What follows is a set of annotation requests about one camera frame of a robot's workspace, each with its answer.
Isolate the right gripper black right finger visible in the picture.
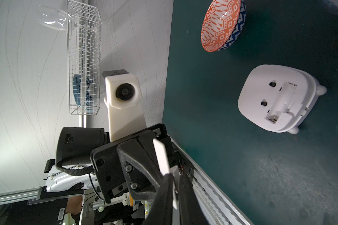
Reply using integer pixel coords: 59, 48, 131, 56
178, 175, 209, 225

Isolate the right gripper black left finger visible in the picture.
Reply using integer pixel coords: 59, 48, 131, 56
143, 173, 174, 225

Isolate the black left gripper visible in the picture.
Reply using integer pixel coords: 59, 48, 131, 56
91, 123, 175, 202

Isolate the white battery cover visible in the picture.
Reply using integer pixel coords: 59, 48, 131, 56
153, 138, 180, 210

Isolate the white alarm clock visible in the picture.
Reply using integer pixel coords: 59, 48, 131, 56
238, 65, 327, 135

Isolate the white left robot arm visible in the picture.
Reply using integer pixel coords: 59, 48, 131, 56
38, 123, 179, 203

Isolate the blue ceramic bowl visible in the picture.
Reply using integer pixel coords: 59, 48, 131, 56
72, 74, 97, 107

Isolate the orange patterned bowl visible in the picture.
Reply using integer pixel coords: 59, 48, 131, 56
201, 0, 247, 52

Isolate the clear wine glass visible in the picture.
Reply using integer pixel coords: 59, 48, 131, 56
36, 5, 70, 32

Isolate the blue white patterned bowl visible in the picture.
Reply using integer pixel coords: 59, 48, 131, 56
318, 0, 338, 15

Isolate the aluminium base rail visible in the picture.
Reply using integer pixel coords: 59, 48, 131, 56
172, 139, 253, 225

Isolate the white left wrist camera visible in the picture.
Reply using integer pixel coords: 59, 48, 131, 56
102, 69, 147, 142

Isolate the white wire basket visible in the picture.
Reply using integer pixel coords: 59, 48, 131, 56
67, 1, 102, 115

